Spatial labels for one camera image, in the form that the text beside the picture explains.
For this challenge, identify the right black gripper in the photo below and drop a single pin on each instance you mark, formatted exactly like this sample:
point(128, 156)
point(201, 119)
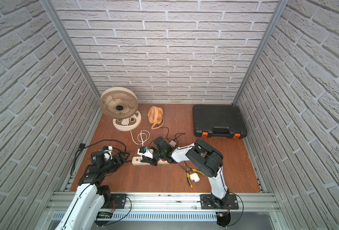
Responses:
point(151, 161)

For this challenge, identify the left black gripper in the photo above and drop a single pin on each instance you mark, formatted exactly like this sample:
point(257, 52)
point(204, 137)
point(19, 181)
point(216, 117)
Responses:
point(118, 158)

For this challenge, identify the beige red power strip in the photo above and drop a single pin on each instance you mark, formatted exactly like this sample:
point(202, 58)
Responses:
point(136, 161)

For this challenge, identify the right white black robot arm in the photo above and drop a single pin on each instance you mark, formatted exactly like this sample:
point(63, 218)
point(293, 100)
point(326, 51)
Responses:
point(199, 157)

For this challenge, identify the white pipe elbow fitting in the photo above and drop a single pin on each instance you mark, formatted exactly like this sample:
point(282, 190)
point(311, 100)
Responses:
point(194, 177)

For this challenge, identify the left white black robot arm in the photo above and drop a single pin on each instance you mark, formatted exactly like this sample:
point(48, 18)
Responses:
point(91, 196)

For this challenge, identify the small orange desk fan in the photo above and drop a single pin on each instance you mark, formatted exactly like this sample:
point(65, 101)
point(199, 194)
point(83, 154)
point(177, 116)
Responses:
point(155, 117)

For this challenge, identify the large beige desk fan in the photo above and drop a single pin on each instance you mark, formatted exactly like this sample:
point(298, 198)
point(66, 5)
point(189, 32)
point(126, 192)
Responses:
point(121, 104)

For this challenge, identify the left small circuit board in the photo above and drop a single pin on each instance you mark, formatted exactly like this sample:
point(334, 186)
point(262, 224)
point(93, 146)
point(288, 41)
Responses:
point(104, 215)

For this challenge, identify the black plastic tool case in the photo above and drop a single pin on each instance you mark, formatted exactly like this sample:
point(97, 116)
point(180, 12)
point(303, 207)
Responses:
point(211, 120)

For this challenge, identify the right small round controller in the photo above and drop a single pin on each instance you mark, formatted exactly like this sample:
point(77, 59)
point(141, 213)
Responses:
point(223, 219)

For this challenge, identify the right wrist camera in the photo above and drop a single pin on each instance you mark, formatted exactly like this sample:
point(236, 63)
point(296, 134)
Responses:
point(146, 152)

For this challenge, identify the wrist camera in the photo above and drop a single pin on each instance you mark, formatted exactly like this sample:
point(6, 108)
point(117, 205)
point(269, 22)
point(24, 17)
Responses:
point(146, 152)
point(107, 152)

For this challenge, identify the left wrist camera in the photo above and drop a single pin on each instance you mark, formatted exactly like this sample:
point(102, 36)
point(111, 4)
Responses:
point(107, 152)

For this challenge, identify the yellow handled pliers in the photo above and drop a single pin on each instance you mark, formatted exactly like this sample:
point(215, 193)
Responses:
point(190, 172)

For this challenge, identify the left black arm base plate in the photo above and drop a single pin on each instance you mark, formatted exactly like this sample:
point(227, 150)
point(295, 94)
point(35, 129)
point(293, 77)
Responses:
point(116, 200)

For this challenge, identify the aluminium front frame rail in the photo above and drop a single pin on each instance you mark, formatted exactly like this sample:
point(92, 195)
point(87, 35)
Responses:
point(183, 202)

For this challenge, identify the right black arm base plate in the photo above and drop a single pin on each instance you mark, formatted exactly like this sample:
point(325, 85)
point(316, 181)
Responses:
point(209, 201)

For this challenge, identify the white slotted cable duct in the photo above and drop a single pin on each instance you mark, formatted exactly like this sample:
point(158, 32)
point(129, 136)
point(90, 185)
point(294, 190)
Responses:
point(160, 216)

